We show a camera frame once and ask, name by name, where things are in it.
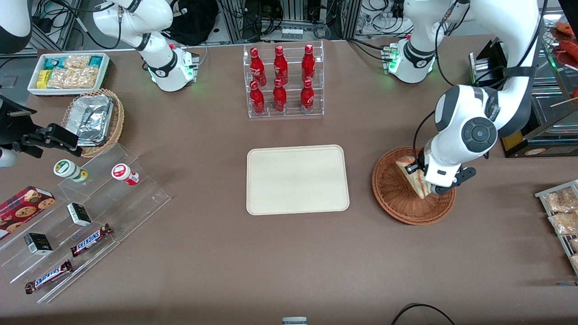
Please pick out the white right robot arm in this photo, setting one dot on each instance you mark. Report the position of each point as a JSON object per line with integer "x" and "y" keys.
{"x": 165, "y": 63}

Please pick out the wrist camera cylinder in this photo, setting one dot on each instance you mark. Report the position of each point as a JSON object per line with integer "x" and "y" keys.
{"x": 6, "y": 158}
{"x": 440, "y": 189}

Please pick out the teal snack packet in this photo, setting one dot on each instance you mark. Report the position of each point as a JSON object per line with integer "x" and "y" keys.
{"x": 54, "y": 63}
{"x": 95, "y": 61}

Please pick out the black warmer with yellow panel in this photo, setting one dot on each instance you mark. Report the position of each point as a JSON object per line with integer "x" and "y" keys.
{"x": 546, "y": 137}

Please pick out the red cola bottle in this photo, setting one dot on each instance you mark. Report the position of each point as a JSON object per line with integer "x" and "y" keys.
{"x": 307, "y": 97}
{"x": 257, "y": 67}
{"x": 308, "y": 63}
{"x": 280, "y": 65}
{"x": 257, "y": 99}
{"x": 279, "y": 97}

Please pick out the round brown wicker basket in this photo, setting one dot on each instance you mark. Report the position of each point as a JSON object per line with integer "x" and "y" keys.
{"x": 397, "y": 203}

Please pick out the red capped yoghurt bottle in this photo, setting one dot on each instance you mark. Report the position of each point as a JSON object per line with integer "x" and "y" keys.
{"x": 124, "y": 174}

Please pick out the white rectangular snack bin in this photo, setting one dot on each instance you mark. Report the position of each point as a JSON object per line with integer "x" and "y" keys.
{"x": 34, "y": 88}

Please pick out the grey device edge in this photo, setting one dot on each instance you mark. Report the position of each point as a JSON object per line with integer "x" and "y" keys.
{"x": 294, "y": 321}

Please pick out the yellow snack packet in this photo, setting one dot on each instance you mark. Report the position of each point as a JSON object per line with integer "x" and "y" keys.
{"x": 42, "y": 79}

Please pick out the green capped yoghurt bottle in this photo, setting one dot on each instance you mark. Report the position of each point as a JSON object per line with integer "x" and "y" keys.
{"x": 67, "y": 169}

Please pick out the aluminium foil container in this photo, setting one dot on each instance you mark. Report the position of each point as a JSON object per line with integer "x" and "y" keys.
{"x": 92, "y": 119}

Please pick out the wooden skewer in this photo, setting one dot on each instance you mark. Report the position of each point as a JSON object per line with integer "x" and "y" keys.
{"x": 564, "y": 102}

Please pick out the white power strip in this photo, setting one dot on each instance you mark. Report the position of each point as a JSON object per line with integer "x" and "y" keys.
{"x": 384, "y": 20}

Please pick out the snickers bar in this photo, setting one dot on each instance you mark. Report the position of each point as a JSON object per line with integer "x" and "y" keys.
{"x": 47, "y": 277}
{"x": 90, "y": 240}

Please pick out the oval tan wicker basket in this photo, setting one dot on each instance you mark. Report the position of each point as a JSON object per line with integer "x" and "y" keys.
{"x": 116, "y": 122}

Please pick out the cream rectangular tray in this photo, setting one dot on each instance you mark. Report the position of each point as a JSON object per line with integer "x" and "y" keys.
{"x": 298, "y": 180}

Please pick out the grey power strip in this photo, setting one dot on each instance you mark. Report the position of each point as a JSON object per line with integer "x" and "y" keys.
{"x": 291, "y": 32}

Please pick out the left wrist camera cylinder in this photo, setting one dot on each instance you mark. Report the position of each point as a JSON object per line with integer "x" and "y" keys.
{"x": 440, "y": 189}

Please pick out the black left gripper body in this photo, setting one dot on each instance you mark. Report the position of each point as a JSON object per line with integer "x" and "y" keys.
{"x": 421, "y": 161}

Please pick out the small clear snack bag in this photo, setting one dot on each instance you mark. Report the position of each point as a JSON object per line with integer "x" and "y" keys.
{"x": 76, "y": 61}

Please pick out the clear acrylic stepped display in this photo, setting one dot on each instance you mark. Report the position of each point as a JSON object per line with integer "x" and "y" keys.
{"x": 131, "y": 207}

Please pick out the red cookie box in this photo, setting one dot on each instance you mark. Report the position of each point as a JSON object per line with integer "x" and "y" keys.
{"x": 22, "y": 210}

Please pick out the small black box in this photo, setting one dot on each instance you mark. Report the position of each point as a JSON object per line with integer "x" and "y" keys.
{"x": 38, "y": 243}
{"x": 79, "y": 214}

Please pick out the triangular sandwich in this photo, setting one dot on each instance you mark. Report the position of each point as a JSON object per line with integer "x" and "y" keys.
{"x": 417, "y": 186}

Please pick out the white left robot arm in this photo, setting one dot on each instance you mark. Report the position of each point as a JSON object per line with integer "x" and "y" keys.
{"x": 465, "y": 117}

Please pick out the clear bag of snacks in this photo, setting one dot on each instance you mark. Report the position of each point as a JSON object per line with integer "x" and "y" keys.
{"x": 575, "y": 262}
{"x": 560, "y": 201}
{"x": 574, "y": 244}
{"x": 564, "y": 223}

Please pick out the black bag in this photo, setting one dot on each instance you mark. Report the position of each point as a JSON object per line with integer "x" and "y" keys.
{"x": 194, "y": 22}

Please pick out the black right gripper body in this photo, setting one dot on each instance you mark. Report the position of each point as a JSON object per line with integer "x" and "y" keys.
{"x": 12, "y": 126}

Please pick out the right wrist camera cylinder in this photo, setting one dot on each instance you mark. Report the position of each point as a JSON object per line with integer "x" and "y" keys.
{"x": 6, "y": 158}

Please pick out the large clear snack bag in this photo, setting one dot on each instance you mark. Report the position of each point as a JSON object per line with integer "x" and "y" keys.
{"x": 72, "y": 77}

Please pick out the clear acrylic bottle rack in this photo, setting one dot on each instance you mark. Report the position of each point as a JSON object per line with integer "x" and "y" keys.
{"x": 291, "y": 113}

